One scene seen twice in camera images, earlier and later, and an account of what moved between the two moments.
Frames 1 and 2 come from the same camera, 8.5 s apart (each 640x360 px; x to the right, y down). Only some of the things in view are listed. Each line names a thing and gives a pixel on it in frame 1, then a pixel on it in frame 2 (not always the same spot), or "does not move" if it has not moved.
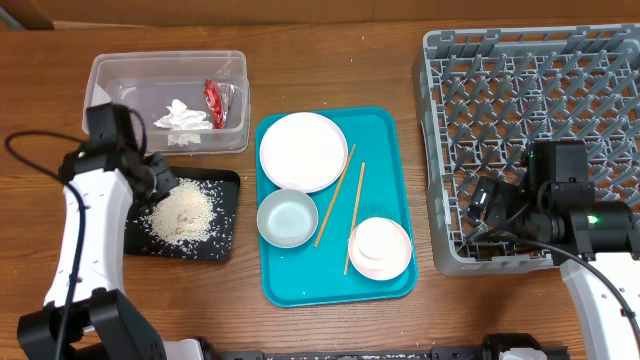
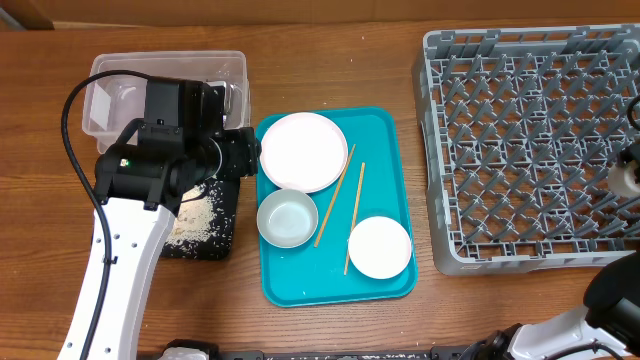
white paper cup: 379,246 -> 621,179
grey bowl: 287,218 does not move
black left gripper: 157,162 -> 242,154
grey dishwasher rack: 483,94 does not move
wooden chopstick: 336,192 does not move
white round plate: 303,152 does not move
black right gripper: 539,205 -> 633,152
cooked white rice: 186,214 does not move
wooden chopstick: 354,218 does not move
